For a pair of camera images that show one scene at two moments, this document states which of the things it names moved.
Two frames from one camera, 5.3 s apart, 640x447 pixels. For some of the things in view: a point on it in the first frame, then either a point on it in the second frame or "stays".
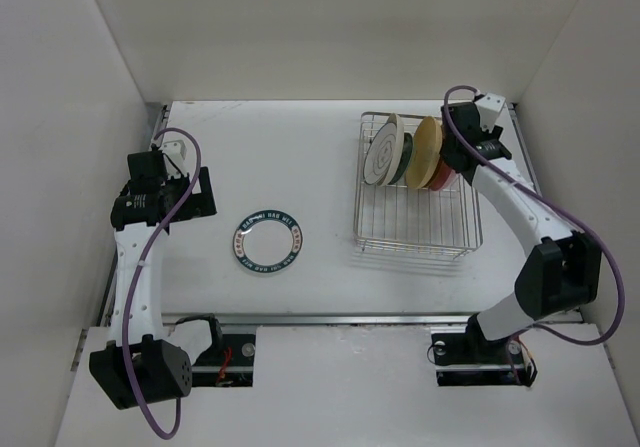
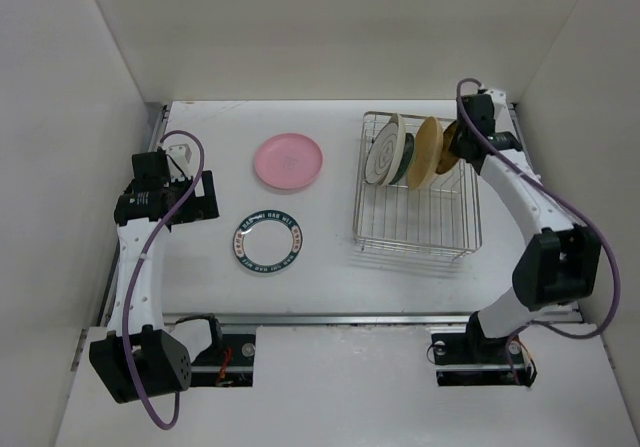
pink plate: (444, 178) → (288, 161)
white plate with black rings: (384, 152) stays
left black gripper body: (200, 204) stays
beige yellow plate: (424, 152) stays
